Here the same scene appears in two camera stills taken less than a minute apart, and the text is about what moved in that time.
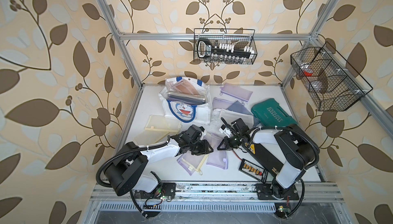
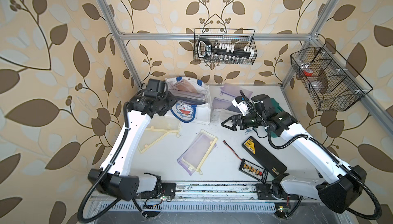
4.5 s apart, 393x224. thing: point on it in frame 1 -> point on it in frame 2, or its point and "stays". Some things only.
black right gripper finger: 221,146 -> 236,120
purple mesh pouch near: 218,103 stays
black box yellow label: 265,160 stays
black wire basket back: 225,46 stays
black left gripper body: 191,144 -> 165,102
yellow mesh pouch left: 156,128 stays
